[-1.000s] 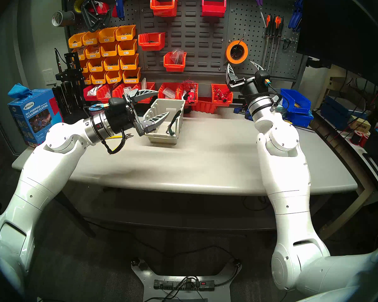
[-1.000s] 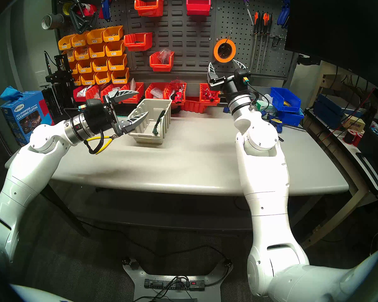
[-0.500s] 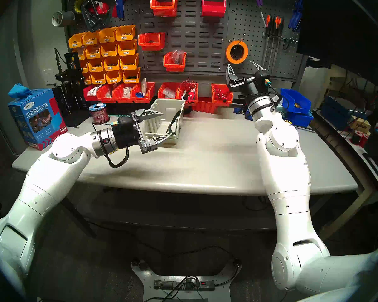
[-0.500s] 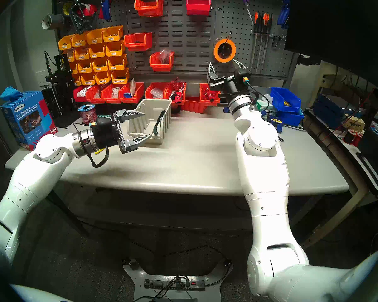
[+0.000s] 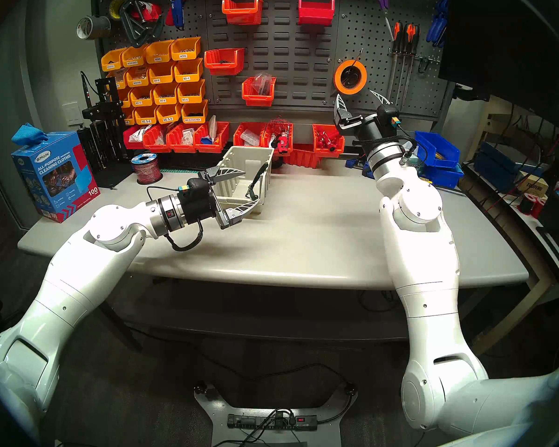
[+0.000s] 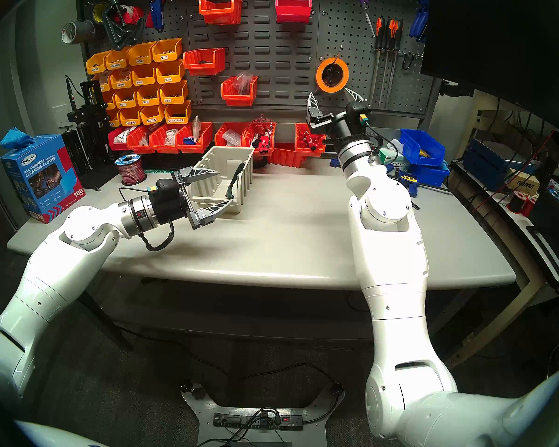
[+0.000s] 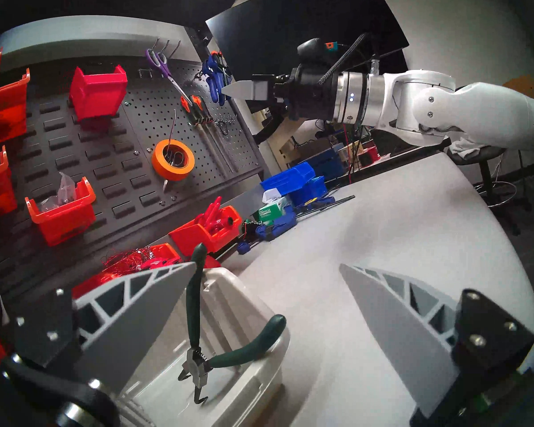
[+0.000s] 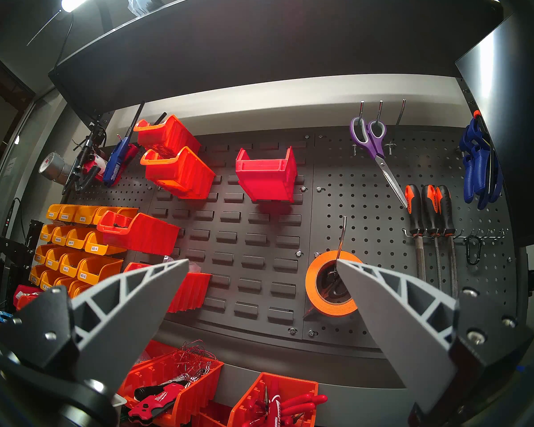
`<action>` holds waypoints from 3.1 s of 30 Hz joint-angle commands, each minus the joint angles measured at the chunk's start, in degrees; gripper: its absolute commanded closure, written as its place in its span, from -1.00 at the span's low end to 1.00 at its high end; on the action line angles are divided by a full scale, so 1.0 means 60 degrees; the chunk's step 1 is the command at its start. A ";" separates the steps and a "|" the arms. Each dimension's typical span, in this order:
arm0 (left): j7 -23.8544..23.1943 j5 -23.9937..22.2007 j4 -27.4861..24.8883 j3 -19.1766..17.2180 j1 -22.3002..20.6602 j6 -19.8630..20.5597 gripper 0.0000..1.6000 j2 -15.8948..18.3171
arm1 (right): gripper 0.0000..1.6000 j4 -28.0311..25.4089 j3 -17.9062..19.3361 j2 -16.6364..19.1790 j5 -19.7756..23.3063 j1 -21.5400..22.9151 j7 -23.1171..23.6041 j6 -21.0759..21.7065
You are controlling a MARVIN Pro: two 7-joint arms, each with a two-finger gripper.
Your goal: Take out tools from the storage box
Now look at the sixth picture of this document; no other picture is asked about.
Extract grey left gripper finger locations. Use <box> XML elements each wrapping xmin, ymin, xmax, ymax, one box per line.
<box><xmin>195</xmin><ymin>198</ymin><xmax>237</xmax><ymax>228</ymax></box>
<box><xmin>182</xmin><ymin>167</ymin><xmax>220</xmax><ymax>186</ymax></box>

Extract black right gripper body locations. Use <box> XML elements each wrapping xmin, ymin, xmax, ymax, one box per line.
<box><xmin>309</xmin><ymin>108</ymin><xmax>369</xmax><ymax>147</ymax></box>

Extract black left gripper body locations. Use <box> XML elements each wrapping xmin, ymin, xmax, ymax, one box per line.
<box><xmin>147</xmin><ymin>169</ymin><xmax>205</xmax><ymax>230</ymax></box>

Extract beige plastic storage box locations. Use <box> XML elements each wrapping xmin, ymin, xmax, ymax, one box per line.
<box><xmin>185</xmin><ymin>146</ymin><xmax>256</xmax><ymax>215</ymax></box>

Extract green handled pliers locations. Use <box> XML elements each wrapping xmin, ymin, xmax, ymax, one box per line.
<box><xmin>226</xmin><ymin>162</ymin><xmax>246</xmax><ymax>201</ymax></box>

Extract green white tissue box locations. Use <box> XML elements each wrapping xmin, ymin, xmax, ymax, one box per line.
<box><xmin>381</xmin><ymin>146</ymin><xmax>408</xmax><ymax>169</ymax></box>

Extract tan cardboard box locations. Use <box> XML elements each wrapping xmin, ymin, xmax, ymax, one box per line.
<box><xmin>508</xmin><ymin>174</ymin><xmax>541</xmax><ymax>197</ymax></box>

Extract red plastic parts bin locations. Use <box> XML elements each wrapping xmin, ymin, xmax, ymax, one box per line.
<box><xmin>198</xmin><ymin>0</ymin><xmax>243</xmax><ymax>25</ymax></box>
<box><xmin>245</xmin><ymin>123</ymin><xmax>276</xmax><ymax>156</ymax></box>
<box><xmin>267</xmin><ymin>143</ymin><xmax>307</xmax><ymax>168</ymax></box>
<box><xmin>108</xmin><ymin>126</ymin><xmax>131</xmax><ymax>151</ymax></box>
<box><xmin>149</xmin><ymin>124</ymin><xmax>183</xmax><ymax>153</ymax></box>
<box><xmin>127</xmin><ymin>125</ymin><xmax>155</xmax><ymax>153</ymax></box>
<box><xmin>295</xmin><ymin>123</ymin><xmax>327</xmax><ymax>157</ymax></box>
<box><xmin>183</xmin><ymin>48</ymin><xmax>226</xmax><ymax>76</ymax></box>
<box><xmin>215</xmin><ymin>122</ymin><xmax>250</xmax><ymax>149</ymax></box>
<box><xmin>275</xmin><ymin>0</ymin><xmax>313</xmax><ymax>24</ymax></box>
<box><xmin>221</xmin><ymin>76</ymin><xmax>259</xmax><ymax>107</ymax></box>
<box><xmin>177</xmin><ymin>122</ymin><xmax>213</xmax><ymax>153</ymax></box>

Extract orange tape roll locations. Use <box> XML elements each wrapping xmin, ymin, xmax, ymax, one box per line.
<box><xmin>315</xmin><ymin>57</ymin><xmax>350</xmax><ymax>94</ymax></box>

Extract red small clamps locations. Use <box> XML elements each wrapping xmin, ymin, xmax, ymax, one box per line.
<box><xmin>300</xmin><ymin>130</ymin><xmax>324</xmax><ymax>151</ymax></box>

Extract orange bin labelled M4 HEX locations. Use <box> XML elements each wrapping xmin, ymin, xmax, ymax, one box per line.
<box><xmin>164</xmin><ymin>100</ymin><xmax>192</xmax><ymax>124</ymax></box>

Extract orange bin labelled M2.5-5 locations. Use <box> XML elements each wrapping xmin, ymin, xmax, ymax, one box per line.
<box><xmin>140</xmin><ymin>105</ymin><xmax>166</xmax><ymax>125</ymax></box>

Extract blue plastic bin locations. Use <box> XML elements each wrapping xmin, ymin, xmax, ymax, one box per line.
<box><xmin>399</xmin><ymin>129</ymin><xmax>446</xmax><ymax>167</ymax></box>
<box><xmin>408</xmin><ymin>161</ymin><xmax>450</xmax><ymax>187</ymax></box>

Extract blue bar clamp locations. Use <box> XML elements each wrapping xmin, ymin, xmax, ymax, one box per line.
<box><xmin>397</xmin><ymin>170</ymin><xmax>422</xmax><ymax>210</ymax></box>

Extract orange bin labelled M3-6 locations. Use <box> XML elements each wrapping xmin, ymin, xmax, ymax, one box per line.
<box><xmin>159</xmin><ymin>81</ymin><xmax>189</xmax><ymax>104</ymax></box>

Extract orange bin labelled M3-8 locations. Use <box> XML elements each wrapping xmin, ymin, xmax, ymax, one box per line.
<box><xmin>136</xmin><ymin>85</ymin><xmax>163</xmax><ymax>106</ymax></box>

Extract blue spring clamp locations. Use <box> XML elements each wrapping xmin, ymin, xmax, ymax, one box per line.
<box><xmin>409</xmin><ymin>0</ymin><xmax>431</xmax><ymax>44</ymax></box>

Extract orange bin labelled M3-4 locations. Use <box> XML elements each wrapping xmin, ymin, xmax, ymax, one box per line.
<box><xmin>156</xmin><ymin>60</ymin><xmax>186</xmax><ymax>83</ymax></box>

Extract orange bin labelled M4-6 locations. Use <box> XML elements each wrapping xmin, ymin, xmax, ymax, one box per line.
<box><xmin>130</xmin><ymin>64</ymin><xmax>159</xmax><ymax>86</ymax></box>

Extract black metal stand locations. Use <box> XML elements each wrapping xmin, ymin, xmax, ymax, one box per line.
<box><xmin>61</xmin><ymin>81</ymin><xmax>119</xmax><ymax>190</ymax></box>

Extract orange bin labelled M4X4X6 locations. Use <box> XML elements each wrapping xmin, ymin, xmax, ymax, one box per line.
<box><xmin>109</xmin><ymin>68</ymin><xmax>133</xmax><ymax>89</ymax></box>

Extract orange bin labelled M3X6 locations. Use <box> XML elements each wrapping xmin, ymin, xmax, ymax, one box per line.
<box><xmin>151</xmin><ymin>37</ymin><xmax>184</xmax><ymax>62</ymax></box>

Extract black table leg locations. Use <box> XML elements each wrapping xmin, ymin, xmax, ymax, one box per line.
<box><xmin>77</xmin><ymin>290</ymin><xmax>133</xmax><ymax>351</ymax></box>

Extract blue cleaning cloths carton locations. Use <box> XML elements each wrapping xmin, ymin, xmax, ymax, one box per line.
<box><xmin>0</xmin><ymin>134</ymin><xmax>86</xmax><ymax>224</ymax></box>

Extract orange bin labelled M3X8 BAD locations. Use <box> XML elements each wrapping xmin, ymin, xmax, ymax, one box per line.
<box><xmin>105</xmin><ymin>48</ymin><xmax>130</xmax><ymax>69</ymax></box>

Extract dark blue case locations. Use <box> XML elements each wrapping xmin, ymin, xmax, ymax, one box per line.
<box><xmin>463</xmin><ymin>139</ymin><xmax>536</xmax><ymax>190</ymax></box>

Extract black computer monitor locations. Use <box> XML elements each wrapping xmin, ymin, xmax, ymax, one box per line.
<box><xmin>421</xmin><ymin>0</ymin><xmax>559</xmax><ymax>137</ymax></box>

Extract orange bin labelled M3X5X4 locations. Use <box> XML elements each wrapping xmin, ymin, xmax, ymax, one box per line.
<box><xmin>86</xmin><ymin>51</ymin><xmax>110</xmax><ymax>75</ymax></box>

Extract black soldering iron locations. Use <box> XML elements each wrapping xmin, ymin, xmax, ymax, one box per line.
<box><xmin>64</xmin><ymin>74</ymin><xmax>80</xmax><ymax>109</ymax></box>

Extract grey metal C-clamp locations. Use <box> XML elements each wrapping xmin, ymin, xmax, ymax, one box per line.
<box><xmin>102</xmin><ymin>0</ymin><xmax>147</xmax><ymax>51</ymax></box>

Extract blue cleaning cloth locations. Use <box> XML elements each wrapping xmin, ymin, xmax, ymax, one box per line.
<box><xmin>0</xmin><ymin>127</ymin><xmax>35</xmax><ymax>149</ymax></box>

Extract black power strip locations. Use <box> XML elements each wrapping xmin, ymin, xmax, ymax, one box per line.
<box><xmin>213</xmin><ymin>413</ymin><xmax>304</xmax><ymax>431</ymax></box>

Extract beige side table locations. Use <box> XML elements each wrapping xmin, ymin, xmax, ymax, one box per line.
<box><xmin>447</xmin><ymin>162</ymin><xmax>559</xmax><ymax>367</ymax></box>

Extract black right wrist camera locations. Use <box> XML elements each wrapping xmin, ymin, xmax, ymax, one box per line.
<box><xmin>347</xmin><ymin>102</ymin><xmax>372</xmax><ymax>126</ymax></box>

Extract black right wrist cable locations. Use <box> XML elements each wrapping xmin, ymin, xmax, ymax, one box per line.
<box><xmin>326</xmin><ymin>132</ymin><xmax>392</xmax><ymax>165</ymax></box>

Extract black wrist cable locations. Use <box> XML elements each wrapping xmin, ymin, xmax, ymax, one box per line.
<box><xmin>137</xmin><ymin>220</ymin><xmax>175</xmax><ymax>252</ymax></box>
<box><xmin>326</xmin><ymin>132</ymin><xmax>392</xmax><ymax>165</ymax></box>

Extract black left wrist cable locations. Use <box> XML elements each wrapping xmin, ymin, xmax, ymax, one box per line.
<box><xmin>137</xmin><ymin>220</ymin><xmax>175</xmax><ymax>252</ymax></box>

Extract grey pegboard wall panel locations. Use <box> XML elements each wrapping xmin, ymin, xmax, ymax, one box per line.
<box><xmin>77</xmin><ymin>0</ymin><xmax>431</xmax><ymax>121</ymax></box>

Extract orange black handled screwdriver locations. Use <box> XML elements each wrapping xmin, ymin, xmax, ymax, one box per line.
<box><xmin>381</xmin><ymin>19</ymin><xmax>399</xmax><ymax>108</ymax></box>
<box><xmin>370</xmin><ymin>18</ymin><xmax>385</xmax><ymax>97</ymax></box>

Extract black monitor mount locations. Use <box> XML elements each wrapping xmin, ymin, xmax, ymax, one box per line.
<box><xmin>438</xmin><ymin>81</ymin><xmax>476</xmax><ymax>100</ymax></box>

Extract black floor cable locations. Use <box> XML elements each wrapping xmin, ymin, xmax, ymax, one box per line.
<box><xmin>116</xmin><ymin>325</ymin><xmax>344</xmax><ymax>426</ymax></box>

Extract grey duct tape roll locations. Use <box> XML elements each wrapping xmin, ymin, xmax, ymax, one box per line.
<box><xmin>61</xmin><ymin>20</ymin><xmax>96</xmax><ymax>45</ymax></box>

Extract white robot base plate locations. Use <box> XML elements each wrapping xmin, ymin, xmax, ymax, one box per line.
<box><xmin>181</xmin><ymin>380</ymin><xmax>345</xmax><ymax>447</ymax></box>

